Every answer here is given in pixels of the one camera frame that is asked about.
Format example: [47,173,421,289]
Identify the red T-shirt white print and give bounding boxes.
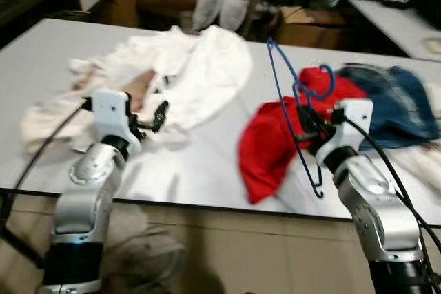
[238,67,369,205]

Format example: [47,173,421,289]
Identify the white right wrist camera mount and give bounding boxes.
[333,98,375,165]

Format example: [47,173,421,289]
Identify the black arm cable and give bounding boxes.
[343,116,441,253]
[0,98,94,267]

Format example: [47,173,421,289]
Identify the blue clothes hanger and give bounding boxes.
[265,36,338,200]

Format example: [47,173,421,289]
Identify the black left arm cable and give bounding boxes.
[0,98,94,267]

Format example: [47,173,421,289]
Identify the white remote control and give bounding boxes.
[424,36,441,55]

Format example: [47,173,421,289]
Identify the cream crumpled garment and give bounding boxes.
[19,29,201,156]

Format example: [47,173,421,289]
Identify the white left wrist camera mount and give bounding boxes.
[90,87,134,147]

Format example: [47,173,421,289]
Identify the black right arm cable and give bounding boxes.
[343,116,441,253]

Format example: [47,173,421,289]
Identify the grey desk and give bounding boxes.
[314,0,441,61]

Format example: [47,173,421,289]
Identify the blue denim jeans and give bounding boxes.
[338,63,441,150]

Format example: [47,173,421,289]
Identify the white jeans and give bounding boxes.
[386,84,441,186]

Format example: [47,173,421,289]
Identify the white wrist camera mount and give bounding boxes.
[90,87,134,147]
[333,98,375,165]

